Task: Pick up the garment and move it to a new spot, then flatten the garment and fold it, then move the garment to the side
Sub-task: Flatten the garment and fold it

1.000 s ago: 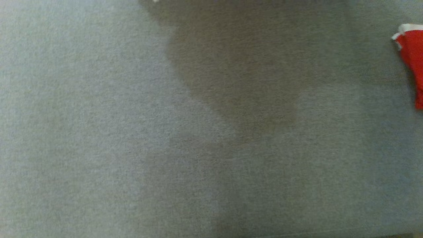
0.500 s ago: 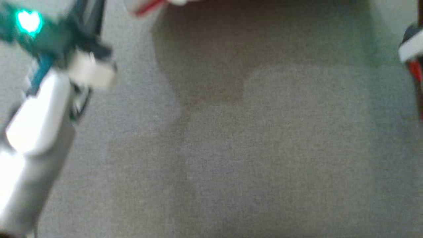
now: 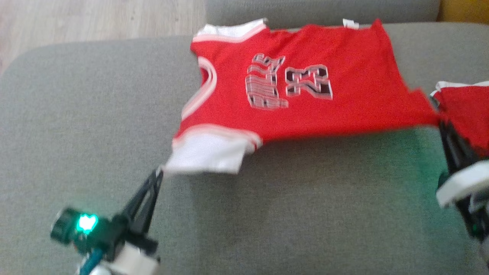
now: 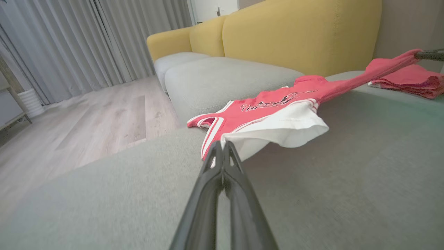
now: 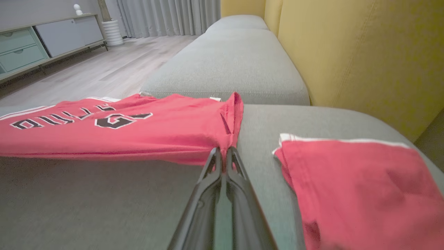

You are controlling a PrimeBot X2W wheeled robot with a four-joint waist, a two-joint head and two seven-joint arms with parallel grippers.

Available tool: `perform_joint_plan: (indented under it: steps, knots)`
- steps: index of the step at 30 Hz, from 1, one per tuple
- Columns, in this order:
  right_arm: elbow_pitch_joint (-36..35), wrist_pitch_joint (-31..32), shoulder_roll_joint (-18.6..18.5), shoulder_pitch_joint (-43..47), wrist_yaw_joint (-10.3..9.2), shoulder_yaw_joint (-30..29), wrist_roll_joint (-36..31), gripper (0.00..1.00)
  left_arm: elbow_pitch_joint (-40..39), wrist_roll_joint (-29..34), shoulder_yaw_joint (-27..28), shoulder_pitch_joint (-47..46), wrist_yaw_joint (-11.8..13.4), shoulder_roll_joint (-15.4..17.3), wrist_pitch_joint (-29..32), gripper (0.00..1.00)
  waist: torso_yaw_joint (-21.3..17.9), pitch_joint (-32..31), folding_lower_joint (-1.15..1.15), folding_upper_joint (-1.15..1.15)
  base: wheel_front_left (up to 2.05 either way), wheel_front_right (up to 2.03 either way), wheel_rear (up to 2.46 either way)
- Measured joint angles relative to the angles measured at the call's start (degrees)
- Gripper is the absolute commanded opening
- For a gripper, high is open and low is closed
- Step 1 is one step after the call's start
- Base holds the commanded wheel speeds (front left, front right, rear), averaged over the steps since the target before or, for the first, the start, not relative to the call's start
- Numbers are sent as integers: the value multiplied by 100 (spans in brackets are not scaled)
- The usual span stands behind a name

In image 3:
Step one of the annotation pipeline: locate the small grey sofa cushion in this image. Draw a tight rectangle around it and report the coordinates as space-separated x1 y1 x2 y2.
204 0 440 29

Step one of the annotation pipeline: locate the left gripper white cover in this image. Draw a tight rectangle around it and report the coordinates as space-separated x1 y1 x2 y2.
50 169 164 275

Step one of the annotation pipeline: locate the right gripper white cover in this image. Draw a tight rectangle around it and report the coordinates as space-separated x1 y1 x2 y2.
436 121 489 240

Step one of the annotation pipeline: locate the left gripper cable blue plug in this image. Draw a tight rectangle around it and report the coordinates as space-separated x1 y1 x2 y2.
78 248 104 275

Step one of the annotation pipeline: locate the red shorts white waistband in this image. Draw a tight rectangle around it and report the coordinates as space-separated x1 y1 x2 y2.
430 80 489 158

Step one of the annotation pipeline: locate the large grey sofa seat cushion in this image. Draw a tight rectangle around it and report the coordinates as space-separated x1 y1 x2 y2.
0 21 489 275

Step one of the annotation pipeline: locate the red basketball jersey white trim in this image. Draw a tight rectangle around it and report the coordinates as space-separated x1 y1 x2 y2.
162 17 440 176

